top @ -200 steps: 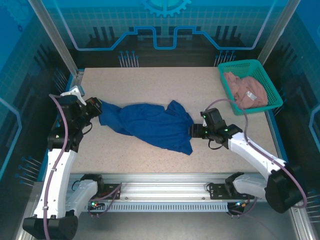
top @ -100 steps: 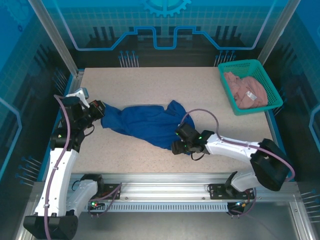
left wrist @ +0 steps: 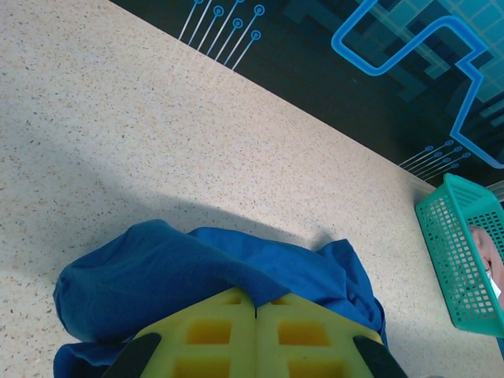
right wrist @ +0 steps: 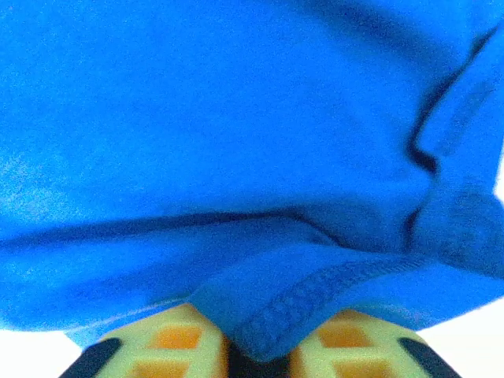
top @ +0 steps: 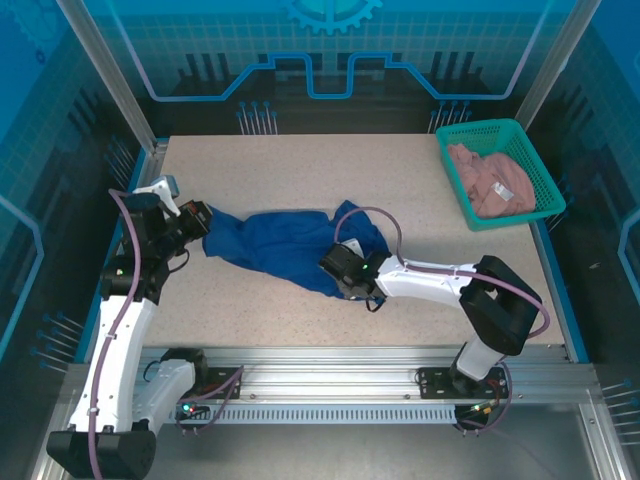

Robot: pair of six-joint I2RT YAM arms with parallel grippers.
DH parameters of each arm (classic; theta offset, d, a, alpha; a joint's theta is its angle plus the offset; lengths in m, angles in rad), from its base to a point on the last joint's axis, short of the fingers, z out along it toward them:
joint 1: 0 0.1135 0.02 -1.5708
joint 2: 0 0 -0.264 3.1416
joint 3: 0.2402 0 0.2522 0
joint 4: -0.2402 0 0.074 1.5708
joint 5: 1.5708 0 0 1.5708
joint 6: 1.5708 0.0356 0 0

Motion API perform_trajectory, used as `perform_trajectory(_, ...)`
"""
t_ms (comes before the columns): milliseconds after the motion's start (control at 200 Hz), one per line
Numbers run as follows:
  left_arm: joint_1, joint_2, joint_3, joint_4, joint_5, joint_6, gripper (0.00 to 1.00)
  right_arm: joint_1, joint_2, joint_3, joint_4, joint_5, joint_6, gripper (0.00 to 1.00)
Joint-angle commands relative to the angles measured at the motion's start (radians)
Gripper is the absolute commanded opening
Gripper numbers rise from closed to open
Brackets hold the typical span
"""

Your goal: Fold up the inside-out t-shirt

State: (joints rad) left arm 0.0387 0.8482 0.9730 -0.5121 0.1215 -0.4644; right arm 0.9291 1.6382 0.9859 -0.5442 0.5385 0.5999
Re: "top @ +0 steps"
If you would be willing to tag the aluminium frame post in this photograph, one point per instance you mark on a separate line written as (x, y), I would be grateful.
(547, 75)
(117, 75)

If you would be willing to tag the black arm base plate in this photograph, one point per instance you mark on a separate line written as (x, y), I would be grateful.
(435, 385)
(222, 381)

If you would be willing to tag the pink garment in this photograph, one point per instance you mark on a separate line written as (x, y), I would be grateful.
(500, 170)

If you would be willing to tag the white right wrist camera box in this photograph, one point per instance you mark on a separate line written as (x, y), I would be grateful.
(354, 246)

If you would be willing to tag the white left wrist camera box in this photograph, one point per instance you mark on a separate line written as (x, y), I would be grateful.
(167, 185)

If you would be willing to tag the aluminium mounting rail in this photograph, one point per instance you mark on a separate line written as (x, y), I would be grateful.
(325, 375)

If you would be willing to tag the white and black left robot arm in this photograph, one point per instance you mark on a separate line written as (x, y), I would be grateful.
(120, 360)

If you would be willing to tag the white garment label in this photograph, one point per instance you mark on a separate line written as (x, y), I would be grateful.
(502, 191)

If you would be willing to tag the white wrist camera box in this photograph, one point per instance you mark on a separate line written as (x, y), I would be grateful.
(354, 246)
(167, 185)

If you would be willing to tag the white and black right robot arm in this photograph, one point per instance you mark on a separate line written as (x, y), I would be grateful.
(430, 280)

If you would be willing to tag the blue printed t-shirt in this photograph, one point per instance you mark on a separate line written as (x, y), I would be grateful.
(280, 240)

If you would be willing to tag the teal plastic mesh basket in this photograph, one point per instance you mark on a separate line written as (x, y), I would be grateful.
(500, 132)

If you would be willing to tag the aluminium table side rail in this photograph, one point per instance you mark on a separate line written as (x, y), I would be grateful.
(147, 165)
(541, 240)

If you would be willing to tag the steel front shelf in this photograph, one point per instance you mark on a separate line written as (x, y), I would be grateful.
(325, 450)

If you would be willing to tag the small LED connector module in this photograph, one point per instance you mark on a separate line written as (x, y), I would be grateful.
(480, 409)
(190, 407)

